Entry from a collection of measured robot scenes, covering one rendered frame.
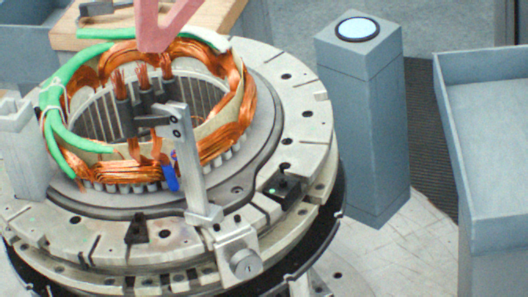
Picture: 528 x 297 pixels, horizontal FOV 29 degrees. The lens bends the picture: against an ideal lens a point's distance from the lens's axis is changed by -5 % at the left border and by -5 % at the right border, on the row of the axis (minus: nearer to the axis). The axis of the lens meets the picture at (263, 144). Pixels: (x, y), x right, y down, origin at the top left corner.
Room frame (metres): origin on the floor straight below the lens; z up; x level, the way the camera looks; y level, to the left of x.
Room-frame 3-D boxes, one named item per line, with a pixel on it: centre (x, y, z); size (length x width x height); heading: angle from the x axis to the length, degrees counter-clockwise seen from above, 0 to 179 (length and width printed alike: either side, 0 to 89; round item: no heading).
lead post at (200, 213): (0.62, 0.06, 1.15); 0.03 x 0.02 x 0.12; 56
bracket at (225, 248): (0.60, 0.04, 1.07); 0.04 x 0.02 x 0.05; 112
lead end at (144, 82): (0.62, 0.08, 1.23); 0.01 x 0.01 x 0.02; 64
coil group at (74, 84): (0.79, 0.16, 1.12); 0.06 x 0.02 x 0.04; 154
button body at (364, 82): (0.96, -0.12, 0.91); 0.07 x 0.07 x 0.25; 44
